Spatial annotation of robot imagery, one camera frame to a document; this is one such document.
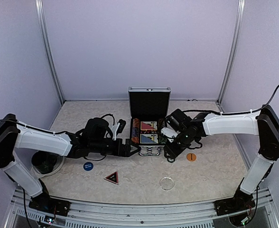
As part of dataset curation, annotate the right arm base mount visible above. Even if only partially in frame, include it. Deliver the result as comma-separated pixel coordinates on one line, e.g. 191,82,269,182
214,187,256,216

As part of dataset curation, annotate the black mug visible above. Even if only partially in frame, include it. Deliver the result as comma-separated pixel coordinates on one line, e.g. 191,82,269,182
31,151,57,174

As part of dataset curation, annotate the right chip row in case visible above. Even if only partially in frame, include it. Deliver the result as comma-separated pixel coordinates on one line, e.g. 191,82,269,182
158,118,166,131

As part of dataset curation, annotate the green poker chip stack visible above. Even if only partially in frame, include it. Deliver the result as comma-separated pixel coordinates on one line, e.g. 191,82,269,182
158,136,167,144

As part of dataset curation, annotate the red playing card deck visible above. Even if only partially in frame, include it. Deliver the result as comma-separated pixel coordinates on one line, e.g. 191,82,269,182
140,122,158,132

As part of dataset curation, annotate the right rear aluminium post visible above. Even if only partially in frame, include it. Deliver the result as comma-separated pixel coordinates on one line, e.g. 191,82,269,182
217,0,246,105

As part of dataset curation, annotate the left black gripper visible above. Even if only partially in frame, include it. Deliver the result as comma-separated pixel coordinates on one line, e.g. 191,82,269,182
89,138,141,157

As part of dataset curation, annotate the clear round tray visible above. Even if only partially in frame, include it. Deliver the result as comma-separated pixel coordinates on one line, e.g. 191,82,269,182
32,153,65,178

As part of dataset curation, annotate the clear round dealer puck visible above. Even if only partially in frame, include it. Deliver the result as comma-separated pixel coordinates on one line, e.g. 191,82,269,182
159,177,175,191

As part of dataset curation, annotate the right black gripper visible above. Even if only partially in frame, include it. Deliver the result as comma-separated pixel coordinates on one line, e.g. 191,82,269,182
163,129,196,159

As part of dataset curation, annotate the left rear aluminium post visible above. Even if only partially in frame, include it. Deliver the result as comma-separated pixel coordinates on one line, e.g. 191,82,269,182
35,0,65,106

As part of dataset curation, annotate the front aluminium frame rail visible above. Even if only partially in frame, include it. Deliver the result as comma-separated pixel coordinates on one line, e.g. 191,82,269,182
10,190,279,228

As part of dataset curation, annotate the chip row in case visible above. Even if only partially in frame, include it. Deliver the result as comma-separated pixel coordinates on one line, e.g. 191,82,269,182
131,118,140,144
158,118,166,131

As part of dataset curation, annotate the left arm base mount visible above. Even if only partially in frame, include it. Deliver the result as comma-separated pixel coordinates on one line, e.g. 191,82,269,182
28,189,71,217

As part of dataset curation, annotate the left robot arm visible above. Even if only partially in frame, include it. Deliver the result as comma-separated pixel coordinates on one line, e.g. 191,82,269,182
0,114,141,211

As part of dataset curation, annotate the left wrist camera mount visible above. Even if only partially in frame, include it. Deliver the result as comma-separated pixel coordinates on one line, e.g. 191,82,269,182
111,119,126,141

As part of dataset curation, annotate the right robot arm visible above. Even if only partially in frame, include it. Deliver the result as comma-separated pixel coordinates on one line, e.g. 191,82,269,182
161,101,279,211

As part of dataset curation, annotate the aluminium poker case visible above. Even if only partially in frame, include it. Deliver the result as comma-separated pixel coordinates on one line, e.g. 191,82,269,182
128,86,171,157

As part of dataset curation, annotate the left chip row in case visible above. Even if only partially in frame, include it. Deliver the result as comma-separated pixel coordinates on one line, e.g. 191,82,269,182
131,118,140,144

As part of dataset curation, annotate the blue playing card deck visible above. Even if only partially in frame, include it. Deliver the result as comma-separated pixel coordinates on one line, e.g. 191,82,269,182
140,134,158,144

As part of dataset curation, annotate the orange big blind button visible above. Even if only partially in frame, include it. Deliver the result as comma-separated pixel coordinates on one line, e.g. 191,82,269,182
186,153,196,162

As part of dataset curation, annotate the red triangular dealer button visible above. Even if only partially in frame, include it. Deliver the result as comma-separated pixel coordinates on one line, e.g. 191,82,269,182
104,171,119,185

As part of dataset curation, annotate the blue small blind button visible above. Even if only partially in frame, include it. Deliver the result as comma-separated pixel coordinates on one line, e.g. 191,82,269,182
83,162,93,171

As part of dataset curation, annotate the aluminium post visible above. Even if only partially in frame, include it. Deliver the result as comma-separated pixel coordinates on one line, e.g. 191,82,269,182
35,0,65,106
217,0,246,105

